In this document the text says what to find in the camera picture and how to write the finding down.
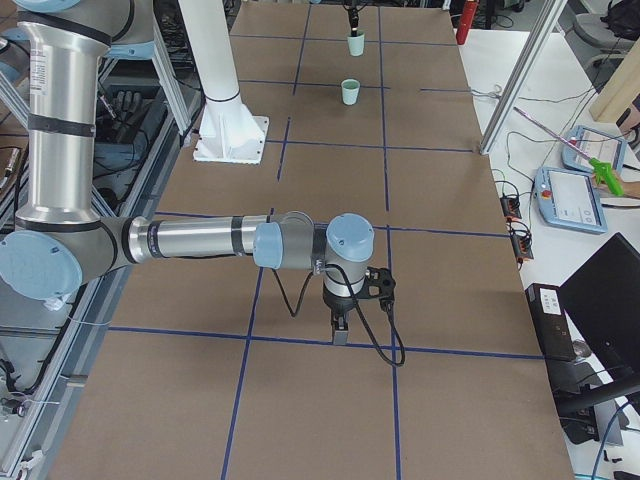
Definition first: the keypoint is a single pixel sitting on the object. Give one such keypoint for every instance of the far blue teach pendant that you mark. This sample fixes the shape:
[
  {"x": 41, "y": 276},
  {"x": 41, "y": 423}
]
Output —
[{"x": 600, "y": 145}]

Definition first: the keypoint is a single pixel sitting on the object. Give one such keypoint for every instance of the orange black power strip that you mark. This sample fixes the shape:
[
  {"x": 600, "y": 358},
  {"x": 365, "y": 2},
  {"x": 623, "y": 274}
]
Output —
[{"x": 511, "y": 207}]

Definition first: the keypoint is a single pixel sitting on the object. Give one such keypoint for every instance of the green handled reacher grabber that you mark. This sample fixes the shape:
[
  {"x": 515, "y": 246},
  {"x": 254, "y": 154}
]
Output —
[{"x": 603, "y": 171}]

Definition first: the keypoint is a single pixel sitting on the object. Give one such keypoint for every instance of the aluminium frame post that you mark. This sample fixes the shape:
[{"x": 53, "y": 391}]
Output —
[{"x": 532, "y": 49}]

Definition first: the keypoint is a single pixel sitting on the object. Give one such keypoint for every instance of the brown paper table cover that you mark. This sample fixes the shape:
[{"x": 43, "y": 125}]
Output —
[{"x": 215, "y": 369}]

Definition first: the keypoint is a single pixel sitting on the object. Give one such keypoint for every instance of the black monitor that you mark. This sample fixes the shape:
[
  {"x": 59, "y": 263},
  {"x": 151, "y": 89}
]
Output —
[{"x": 602, "y": 300}]

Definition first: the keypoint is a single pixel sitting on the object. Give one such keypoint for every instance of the red cylinder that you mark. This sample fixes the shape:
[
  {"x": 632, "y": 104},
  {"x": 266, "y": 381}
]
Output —
[{"x": 466, "y": 21}]

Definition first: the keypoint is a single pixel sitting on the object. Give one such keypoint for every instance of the near blue teach pendant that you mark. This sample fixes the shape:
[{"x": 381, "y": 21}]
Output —
[{"x": 566, "y": 199}]

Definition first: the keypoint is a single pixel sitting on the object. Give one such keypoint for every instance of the mint green cup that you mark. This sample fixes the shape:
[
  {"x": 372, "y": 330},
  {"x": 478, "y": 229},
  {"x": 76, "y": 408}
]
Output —
[
  {"x": 356, "y": 44},
  {"x": 350, "y": 89}
]

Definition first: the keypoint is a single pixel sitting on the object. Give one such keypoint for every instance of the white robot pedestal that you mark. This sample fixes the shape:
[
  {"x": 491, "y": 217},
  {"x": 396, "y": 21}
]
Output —
[{"x": 228, "y": 132}]

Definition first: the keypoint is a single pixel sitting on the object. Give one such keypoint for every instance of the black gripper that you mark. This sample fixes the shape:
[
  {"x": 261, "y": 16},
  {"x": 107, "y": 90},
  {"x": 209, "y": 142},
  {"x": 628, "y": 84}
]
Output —
[
  {"x": 353, "y": 19},
  {"x": 336, "y": 304}
]

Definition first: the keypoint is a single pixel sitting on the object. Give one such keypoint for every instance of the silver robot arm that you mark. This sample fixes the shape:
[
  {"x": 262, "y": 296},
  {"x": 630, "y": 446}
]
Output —
[{"x": 61, "y": 243}]

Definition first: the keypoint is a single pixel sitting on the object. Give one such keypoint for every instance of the black desktop computer box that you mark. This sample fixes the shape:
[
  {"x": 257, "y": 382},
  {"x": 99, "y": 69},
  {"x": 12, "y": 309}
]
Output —
[{"x": 550, "y": 322}]

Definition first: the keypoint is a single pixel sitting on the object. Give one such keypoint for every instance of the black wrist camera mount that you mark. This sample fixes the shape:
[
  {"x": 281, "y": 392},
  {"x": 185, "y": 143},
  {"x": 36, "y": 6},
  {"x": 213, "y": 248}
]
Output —
[{"x": 378, "y": 284}]

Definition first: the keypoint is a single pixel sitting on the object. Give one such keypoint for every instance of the blue teach pendant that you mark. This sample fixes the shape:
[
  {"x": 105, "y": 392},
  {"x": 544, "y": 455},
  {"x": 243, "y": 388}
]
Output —
[
  {"x": 566, "y": 199},
  {"x": 600, "y": 145}
]

